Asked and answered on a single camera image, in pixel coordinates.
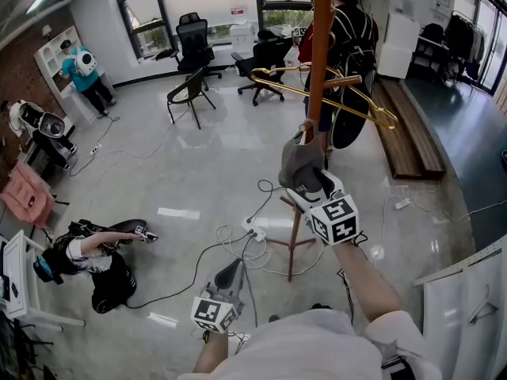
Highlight black framed window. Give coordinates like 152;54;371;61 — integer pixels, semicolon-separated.
110;0;179;61

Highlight white stacked boxes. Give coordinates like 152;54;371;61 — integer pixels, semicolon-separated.
375;12;421;81

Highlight thin black cable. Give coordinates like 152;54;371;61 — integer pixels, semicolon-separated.
241;235;259;329

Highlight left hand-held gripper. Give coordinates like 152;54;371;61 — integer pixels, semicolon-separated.
190;258;246;334

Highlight gold metal clothes hanger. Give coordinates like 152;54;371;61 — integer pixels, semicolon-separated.
250;62;399;131

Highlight grey fabric bag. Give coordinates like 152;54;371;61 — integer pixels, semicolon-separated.
277;119;330;192

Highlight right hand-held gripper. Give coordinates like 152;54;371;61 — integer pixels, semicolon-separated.
285;170;360;247

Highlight black metal side chair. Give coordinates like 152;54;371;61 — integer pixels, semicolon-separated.
166;67;217;131

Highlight thick black floor cable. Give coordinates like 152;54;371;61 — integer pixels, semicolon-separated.
125;231;254;310

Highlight person's right forearm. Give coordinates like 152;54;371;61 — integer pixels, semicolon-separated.
330;238;405;326

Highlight person's white shirt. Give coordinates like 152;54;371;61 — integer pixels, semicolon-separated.
177;309;443;380

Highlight white water dispenser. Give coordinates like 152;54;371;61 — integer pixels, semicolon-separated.
229;0;257;59

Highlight glass door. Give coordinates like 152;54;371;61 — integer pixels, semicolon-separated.
477;0;507;95

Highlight black bag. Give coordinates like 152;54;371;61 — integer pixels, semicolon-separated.
419;22;445;44

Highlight white perforated shelf frame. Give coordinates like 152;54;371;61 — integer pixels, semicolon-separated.
414;234;507;287

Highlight white small table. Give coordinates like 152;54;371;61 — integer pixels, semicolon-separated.
6;230;86;330

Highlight looped black cable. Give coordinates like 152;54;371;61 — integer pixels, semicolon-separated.
245;179;287;225

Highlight wooden step platform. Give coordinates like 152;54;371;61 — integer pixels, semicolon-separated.
370;78;447;181

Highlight black office chair with armrests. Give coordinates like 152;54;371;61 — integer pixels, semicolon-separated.
231;29;296;108

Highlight brown wooden coat rack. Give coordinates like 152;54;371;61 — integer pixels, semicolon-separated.
265;0;364;283

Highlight person's left forearm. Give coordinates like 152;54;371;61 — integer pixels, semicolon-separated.
193;330;230;374

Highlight grey clothes hanger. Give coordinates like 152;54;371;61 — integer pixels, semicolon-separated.
468;284;500;325

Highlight white shelf cabinet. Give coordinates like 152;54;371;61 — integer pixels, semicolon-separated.
33;25;116;127

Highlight coiled white cable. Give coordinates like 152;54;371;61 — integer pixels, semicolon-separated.
215;223;324;277

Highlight black mesh office chair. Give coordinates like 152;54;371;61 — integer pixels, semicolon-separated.
173;12;223;91

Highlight pink fabric chair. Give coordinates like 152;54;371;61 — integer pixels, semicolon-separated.
0;162;56;230

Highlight clothes rail with dark garments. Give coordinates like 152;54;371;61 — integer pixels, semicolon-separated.
443;9;486;85

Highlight white cover sheet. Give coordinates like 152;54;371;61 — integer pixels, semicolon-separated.
421;251;507;380

